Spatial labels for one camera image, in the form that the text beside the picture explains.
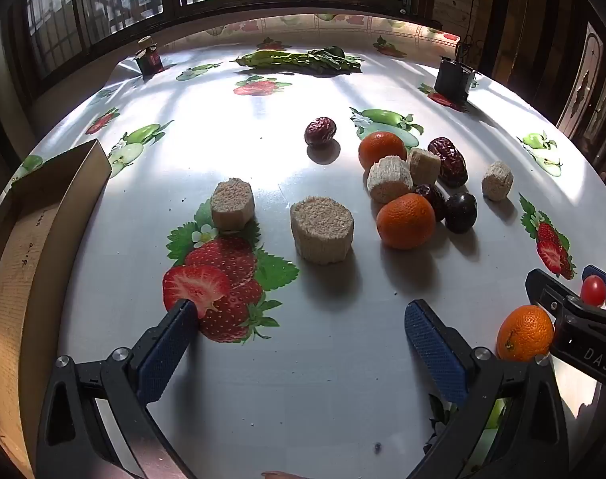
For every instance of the red cherry tomato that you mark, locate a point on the red cherry tomato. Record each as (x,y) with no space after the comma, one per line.
(593,290)

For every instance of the black plastic pot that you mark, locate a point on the black plastic pot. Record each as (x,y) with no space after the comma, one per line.
(455,80)

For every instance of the green leafy vegetable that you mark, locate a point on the green leafy vegetable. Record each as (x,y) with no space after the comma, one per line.
(303,60)

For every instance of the round red date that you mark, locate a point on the round red date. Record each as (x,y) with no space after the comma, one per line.
(320,131)

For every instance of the fruit printed tablecloth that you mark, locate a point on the fruit printed tablecloth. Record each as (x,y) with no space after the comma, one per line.
(308,309)

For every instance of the dark purple plum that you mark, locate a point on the dark purple plum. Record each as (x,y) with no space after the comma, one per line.
(460,212)

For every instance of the small dark red date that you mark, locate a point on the small dark red date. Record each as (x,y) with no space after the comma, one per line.
(433,199)

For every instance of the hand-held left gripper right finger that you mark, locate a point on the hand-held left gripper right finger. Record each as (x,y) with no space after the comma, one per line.
(432,354)

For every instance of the cardboard box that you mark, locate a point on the cardboard box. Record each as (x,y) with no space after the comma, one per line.
(18,284)

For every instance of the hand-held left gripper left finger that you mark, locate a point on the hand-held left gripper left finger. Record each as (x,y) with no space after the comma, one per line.
(164,354)

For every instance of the small dark glass jar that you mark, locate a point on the small dark glass jar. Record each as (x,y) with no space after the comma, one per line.
(150,57)

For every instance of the large sugarcane piece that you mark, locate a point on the large sugarcane piece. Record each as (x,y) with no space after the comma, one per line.
(323,229)

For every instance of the large long red date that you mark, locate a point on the large long red date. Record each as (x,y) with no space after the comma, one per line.
(448,160)

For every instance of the wooden glass panel door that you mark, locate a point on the wooden glass panel door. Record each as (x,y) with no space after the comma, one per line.
(590,90)

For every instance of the orange mandarin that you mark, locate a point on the orange mandarin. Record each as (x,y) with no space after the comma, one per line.
(382,149)
(523,333)
(405,221)

